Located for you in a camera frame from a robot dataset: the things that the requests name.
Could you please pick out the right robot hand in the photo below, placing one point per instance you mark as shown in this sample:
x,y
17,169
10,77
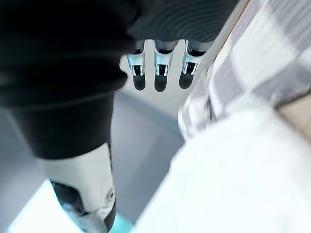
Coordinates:
x,y
60,72

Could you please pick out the grey white checkered cloth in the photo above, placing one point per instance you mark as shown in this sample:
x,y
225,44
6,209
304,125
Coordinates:
x,y
262,55

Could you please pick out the white bed sheet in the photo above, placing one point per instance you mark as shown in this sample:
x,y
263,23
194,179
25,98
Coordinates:
x,y
233,179

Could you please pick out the white bed rail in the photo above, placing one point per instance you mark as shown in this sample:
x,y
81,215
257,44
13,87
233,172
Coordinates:
x,y
222,36

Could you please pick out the wooden bed frame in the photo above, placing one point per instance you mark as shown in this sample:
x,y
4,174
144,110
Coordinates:
x,y
297,116

